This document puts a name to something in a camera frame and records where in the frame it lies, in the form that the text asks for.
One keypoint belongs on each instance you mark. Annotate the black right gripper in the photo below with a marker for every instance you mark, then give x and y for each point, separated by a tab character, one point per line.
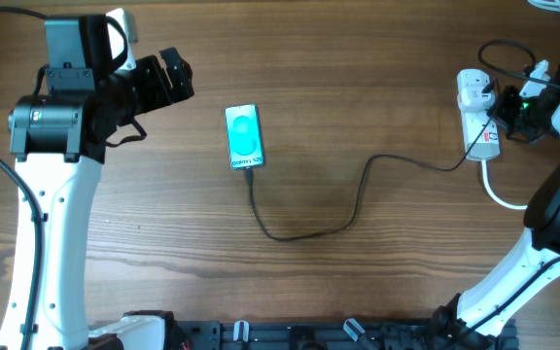
507	94

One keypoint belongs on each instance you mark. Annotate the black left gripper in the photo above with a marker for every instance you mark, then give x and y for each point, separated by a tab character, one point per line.
178	72

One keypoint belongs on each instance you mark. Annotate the teal screen smartphone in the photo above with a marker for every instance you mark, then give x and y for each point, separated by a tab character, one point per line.
245	145

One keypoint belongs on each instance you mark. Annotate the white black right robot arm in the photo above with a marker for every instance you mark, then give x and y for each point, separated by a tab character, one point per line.
475	318

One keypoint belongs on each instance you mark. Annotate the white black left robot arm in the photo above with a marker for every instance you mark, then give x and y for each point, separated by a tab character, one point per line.
60	134

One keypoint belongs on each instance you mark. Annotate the white charger adapter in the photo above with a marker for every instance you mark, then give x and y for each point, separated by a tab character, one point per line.
474	99

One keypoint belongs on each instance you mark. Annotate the white power strip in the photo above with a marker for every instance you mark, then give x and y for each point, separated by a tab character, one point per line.
481	140

